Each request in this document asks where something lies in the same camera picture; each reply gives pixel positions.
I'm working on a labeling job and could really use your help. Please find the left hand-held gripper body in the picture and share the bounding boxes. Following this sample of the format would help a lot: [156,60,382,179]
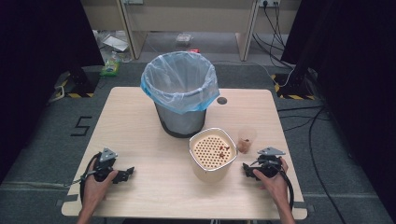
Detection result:
[92,147,119,183]

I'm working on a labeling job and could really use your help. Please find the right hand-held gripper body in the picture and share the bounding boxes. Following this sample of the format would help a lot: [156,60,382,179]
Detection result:
[252,147,287,180]

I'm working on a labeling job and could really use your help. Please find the person's right hand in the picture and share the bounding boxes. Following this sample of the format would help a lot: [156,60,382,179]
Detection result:
[252,156,290,210]

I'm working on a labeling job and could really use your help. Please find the person's left hand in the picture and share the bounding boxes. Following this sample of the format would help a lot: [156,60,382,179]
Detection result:
[81,158,120,213]

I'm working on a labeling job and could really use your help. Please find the brown residue in cup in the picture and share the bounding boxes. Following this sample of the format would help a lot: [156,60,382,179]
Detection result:
[238,137,252,154]

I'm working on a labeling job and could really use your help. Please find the red residue on strainer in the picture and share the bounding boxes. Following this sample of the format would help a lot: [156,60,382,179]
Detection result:
[217,144,232,159]

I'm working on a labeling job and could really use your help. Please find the clear plastic cup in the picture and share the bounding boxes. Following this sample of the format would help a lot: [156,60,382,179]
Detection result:
[236,126,258,155]

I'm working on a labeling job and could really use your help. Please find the cream container with perforated strainer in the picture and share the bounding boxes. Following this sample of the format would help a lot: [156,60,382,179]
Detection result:
[188,127,239,184]

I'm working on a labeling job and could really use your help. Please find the grey metal trash bin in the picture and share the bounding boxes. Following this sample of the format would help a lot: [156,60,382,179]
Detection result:
[154,102,207,139]

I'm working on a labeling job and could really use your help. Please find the black stand with striped base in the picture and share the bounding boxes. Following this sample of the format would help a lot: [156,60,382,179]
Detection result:
[53,63,102,99]
[270,62,317,101]

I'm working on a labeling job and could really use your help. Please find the green packet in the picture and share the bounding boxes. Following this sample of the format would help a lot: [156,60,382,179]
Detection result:
[99,58,121,77]

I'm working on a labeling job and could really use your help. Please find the blue plastic bin bag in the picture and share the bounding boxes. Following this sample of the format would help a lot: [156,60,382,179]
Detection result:
[140,50,221,116]

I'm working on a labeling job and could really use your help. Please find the clear plastic bags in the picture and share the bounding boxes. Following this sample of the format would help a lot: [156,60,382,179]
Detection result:
[92,29,134,63]

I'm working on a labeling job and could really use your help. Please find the black curtain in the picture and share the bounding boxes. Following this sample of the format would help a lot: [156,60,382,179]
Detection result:
[280,0,396,216]
[0,0,106,185]

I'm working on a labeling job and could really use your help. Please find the small clear packet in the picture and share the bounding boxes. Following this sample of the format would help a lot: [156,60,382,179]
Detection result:
[175,33,193,45]

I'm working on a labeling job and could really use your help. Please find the beige wooden desk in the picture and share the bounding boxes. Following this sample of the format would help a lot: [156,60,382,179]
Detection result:
[79,0,302,63]

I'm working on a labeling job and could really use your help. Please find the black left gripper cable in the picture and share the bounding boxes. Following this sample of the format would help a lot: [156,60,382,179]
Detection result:
[64,151,103,204]

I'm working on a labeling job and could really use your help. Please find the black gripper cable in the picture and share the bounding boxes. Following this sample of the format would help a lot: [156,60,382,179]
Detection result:
[64,151,103,204]
[277,167,295,213]

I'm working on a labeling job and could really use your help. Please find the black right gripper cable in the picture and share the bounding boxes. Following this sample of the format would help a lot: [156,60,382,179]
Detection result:
[277,167,295,213]

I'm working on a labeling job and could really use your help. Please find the black floor cable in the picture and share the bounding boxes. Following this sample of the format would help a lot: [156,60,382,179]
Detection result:
[276,105,348,224]

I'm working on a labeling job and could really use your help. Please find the white floor cable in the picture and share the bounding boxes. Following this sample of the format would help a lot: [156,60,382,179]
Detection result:
[214,59,296,89]

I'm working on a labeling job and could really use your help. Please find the black cables from socket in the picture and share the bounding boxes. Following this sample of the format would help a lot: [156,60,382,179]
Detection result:
[251,1,295,70]

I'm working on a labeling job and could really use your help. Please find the white wall socket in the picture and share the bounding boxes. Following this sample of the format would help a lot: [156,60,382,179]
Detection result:
[258,0,281,8]

